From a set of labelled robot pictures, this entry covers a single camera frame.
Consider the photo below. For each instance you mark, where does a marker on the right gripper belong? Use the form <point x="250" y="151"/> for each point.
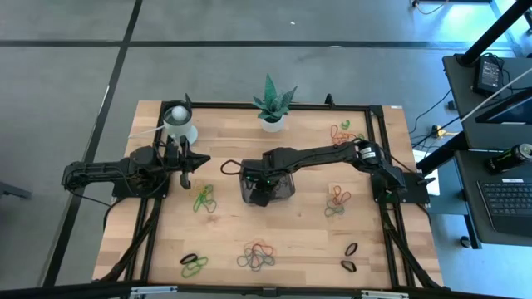
<point x="278" y="174"/>

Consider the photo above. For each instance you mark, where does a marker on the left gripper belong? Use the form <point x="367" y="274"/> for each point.
<point x="185" y="178"/>

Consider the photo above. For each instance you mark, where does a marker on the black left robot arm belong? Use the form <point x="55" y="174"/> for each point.
<point x="104" y="170"/>

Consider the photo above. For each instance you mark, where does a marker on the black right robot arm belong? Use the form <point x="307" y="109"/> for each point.
<point x="324" y="154"/>

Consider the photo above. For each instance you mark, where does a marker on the grey translucent plastic bin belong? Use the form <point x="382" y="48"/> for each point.
<point x="287" y="187"/>

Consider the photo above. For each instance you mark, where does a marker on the black rubber band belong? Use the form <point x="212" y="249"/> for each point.
<point x="347" y="251"/>
<point x="348" y="269"/>
<point x="183" y="260"/>

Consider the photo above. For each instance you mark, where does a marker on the white plant pot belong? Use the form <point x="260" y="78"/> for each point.
<point x="273" y="125"/>

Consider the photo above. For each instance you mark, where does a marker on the green snake plant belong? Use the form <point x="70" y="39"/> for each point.
<point x="272" y="97"/>

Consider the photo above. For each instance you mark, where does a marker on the white paper sheet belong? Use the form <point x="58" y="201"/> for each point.
<point x="434" y="189"/>

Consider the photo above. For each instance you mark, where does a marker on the black desk leg beam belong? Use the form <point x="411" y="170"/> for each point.
<point x="440" y="155"/>

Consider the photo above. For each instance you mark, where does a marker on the dark grey furniture leg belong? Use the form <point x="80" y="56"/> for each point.
<point x="12" y="190"/>

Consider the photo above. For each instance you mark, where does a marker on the yellow power plug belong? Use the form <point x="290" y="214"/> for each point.
<point x="438" y="133"/>

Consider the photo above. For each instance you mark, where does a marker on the black caster wheel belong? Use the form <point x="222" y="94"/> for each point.
<point x="465" y="242"/>

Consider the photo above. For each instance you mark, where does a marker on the black side desk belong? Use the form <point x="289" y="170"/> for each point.
<point x="461" y="95"/>

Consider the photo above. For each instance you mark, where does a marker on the black energy drink can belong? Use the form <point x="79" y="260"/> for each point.
<point x="505" y="160"/>

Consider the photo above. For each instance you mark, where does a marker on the black power brick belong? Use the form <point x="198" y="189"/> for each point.
<point x="487" y="74"/>

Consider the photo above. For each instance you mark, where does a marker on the black monitor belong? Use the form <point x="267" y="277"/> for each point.
<point x="511" y="109"/>

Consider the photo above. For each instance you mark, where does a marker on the black stand pole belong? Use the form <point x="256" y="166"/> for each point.
<point x="494" y="31"/>

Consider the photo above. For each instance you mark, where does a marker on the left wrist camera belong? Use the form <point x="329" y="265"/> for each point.
<point x="173" y="153"/>

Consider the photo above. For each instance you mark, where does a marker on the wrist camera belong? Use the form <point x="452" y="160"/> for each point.
<point x="173" y="153"/>
<point x="251" y="170"/>

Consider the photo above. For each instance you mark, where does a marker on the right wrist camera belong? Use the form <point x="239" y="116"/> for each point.
<point x="251" y="170"/>

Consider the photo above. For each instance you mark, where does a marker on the black aluminium table frame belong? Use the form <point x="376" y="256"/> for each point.
<point x="232" y="105"/>

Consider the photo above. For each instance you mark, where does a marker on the silver metal bracket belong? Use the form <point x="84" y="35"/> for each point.
<point x="384" y="295"/>
<point x="154" y="290"/>

